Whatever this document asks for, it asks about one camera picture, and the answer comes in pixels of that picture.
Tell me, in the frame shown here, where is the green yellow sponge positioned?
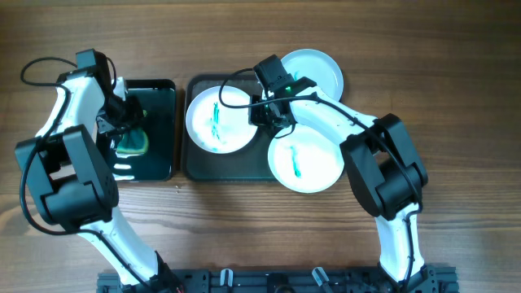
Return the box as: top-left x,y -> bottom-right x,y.
116,120 -> 150,155

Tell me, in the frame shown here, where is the white plate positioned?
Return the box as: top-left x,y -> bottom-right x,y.
268,125 -> 344,194
185,86 -> 257,154

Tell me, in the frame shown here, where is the light blue plate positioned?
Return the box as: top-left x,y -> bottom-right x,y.
282,49 -> 344,102

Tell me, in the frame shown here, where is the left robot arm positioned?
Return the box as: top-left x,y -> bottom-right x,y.
15,49 -> 184,292

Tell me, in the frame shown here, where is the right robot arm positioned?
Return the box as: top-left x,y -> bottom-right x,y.
250,55 -> 428,292

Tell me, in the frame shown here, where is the small black water tray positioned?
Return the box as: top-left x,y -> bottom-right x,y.
96,79 -> 176,182

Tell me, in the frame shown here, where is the large dark serving tray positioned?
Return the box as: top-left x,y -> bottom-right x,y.
180,73 -> 277,181

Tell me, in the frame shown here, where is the left black cable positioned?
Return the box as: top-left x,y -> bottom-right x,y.
19,56 -> 155,293

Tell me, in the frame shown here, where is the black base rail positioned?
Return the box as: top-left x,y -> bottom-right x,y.
96,266 -> 460,293

